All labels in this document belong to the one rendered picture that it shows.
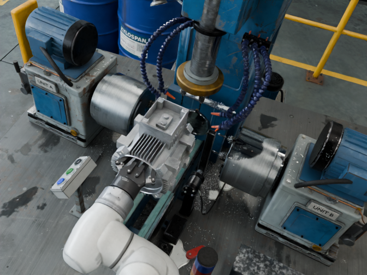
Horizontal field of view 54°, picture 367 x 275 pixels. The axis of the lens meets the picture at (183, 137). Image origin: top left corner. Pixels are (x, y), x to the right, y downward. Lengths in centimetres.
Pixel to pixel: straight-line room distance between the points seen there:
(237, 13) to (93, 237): 75
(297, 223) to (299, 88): 238
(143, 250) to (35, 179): 91
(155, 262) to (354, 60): 383
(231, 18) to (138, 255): 73
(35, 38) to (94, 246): 92
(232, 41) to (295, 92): 223
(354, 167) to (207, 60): 60
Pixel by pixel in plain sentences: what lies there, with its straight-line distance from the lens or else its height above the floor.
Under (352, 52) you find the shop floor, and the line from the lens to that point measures 457.
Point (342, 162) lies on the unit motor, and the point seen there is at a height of 131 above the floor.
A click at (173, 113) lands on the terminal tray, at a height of 141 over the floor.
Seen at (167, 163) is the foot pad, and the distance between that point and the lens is 102.
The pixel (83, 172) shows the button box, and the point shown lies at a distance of 137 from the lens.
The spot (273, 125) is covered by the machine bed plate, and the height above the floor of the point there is 80.
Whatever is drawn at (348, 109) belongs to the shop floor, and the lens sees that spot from 374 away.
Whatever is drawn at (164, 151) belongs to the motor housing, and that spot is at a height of 138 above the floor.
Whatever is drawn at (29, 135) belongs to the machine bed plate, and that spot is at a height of 80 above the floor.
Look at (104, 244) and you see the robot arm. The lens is 90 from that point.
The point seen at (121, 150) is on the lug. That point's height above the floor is 139.
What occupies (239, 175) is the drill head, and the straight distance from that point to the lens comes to 141.
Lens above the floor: 219
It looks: 49 degrees down
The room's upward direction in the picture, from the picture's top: 11 degrees clockwise
